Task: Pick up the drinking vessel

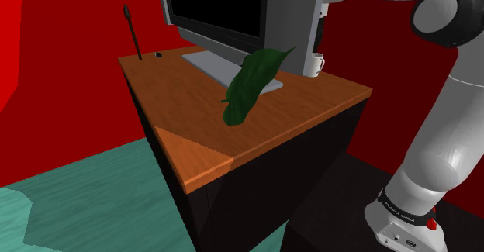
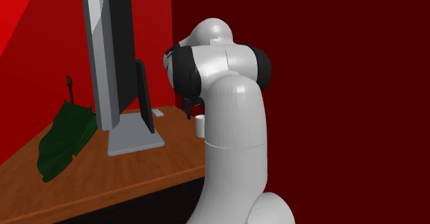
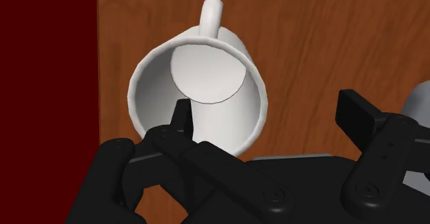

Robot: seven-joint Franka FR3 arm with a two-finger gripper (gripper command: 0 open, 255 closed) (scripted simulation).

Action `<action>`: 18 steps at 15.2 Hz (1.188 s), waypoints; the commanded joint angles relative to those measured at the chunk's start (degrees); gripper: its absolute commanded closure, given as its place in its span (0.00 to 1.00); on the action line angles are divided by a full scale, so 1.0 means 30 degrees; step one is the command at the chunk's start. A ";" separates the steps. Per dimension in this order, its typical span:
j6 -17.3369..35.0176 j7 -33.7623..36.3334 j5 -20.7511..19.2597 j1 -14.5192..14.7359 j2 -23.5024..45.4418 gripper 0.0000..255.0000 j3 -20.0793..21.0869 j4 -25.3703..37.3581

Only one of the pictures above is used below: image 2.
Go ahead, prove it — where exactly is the white cup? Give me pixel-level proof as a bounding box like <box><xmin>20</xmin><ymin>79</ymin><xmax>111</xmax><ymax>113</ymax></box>
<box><xmin>194</xmin><ymin>114</ymin><xmax>207</xmax><ymax>139</ymax></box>

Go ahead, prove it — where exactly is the thin dark stick with loop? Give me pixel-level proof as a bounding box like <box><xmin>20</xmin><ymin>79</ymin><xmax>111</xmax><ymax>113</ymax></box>
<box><xmin>65</xmin><ymin>75</ymin><xmax>74</xmax><ymax>104</ymax></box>

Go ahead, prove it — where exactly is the grey computer monitor with stand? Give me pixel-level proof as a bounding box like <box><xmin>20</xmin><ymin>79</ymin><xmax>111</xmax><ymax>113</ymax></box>
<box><xmin>79</xmin><ymin>0</ymin><xmax>166</xmax><ymax>157</ymax></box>

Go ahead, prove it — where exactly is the dark green lumpy object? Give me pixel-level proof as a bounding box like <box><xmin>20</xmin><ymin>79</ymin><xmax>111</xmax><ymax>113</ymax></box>
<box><xmin>36</xmin><ymin>99</ymin><xmax>99</xmax><ymax>183</ymax></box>

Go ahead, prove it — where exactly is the brown wooden desk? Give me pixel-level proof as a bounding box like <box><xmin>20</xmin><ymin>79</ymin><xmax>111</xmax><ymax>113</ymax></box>
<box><xmin>0</xmin><ymin>105</ymin><xmax>207</xmax><ymax>224</ymax></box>

